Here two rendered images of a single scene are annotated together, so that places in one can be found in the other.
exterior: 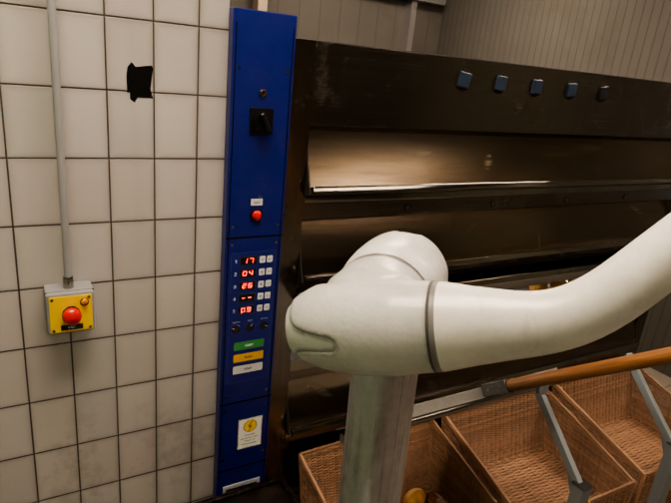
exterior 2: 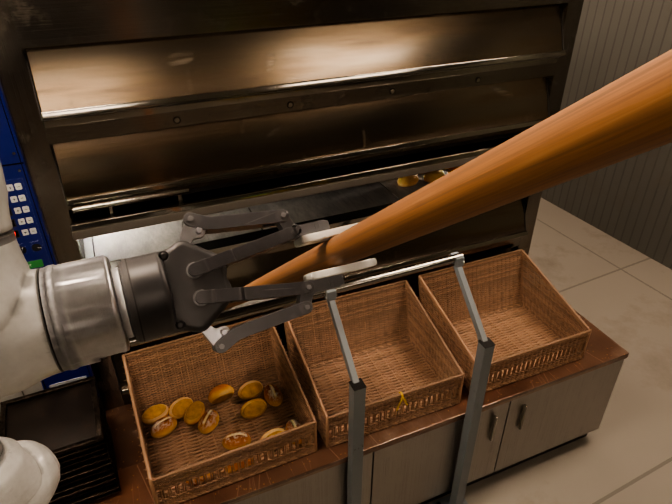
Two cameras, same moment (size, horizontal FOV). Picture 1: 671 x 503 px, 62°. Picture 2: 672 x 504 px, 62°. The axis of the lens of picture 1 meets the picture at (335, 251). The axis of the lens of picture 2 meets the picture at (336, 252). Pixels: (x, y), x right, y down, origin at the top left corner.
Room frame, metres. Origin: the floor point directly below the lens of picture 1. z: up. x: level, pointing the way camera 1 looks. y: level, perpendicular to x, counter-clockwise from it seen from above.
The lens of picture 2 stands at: (0.13, -0.89, 2.23)
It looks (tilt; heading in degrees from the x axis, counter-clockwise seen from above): 33 degrees down; 8
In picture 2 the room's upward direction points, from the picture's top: straight up
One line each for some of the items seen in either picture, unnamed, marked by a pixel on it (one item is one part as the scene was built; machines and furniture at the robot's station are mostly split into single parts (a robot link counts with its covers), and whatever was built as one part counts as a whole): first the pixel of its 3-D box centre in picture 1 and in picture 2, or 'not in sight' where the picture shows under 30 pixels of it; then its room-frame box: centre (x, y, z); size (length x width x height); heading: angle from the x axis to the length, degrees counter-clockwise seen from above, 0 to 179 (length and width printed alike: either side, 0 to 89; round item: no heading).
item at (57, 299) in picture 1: (70, 307); not in sight; (1.16, 0.60, 1.46); 0.10 x 0.07 x 0.10; 121
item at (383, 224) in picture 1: (521, 231); (340, 129); (1.97, -0.67, 1.54); 1.79 x 0.11 x 0.19; 121
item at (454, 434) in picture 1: (532, 461); (370, 356); (1.75, -0.81, 0.72); 0.56 x 0.49 x 0.28; 120
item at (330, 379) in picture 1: (494, 356); (340, 256); (1.97, -0.67, 1.02); 1.79 x 0.11 x 0.19; 121
